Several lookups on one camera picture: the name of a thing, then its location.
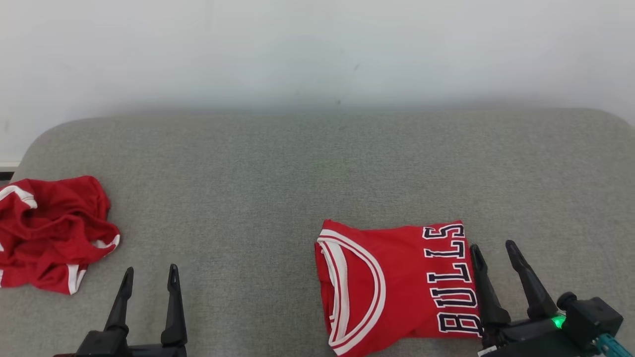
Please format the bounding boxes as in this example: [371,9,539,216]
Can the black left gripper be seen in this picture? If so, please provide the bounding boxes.
[104,264,189,357]

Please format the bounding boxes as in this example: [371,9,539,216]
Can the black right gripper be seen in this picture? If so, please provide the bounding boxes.
[469,240,582,357]

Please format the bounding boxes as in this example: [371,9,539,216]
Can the red Bulls jersey white sleeves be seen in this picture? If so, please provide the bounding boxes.
[314,219,485,357]

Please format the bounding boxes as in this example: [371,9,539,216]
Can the red shorts white stripes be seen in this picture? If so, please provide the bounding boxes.
[0,176,121,296]

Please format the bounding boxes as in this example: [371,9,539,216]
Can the grey fabric sofa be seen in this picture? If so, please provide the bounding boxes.
[0,108,635,357]

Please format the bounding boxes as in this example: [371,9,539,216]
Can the teal right camera connector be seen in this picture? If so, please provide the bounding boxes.
[594,333,635,357]

